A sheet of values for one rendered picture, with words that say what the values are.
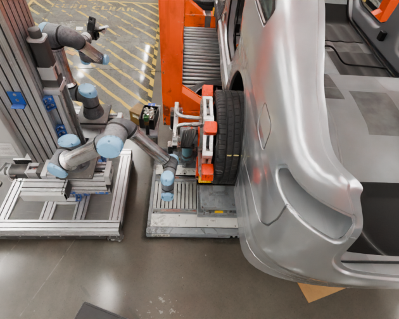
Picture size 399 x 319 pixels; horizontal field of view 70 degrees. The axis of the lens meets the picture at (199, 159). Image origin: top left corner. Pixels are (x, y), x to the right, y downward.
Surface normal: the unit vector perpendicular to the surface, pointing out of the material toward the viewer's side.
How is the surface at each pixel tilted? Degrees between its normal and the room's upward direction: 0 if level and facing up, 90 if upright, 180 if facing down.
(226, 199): 0
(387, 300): 0
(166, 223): 0
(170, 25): 90
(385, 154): 22
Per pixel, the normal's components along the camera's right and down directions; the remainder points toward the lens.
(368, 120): 0.07, -0.62
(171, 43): 0.02, 0.76
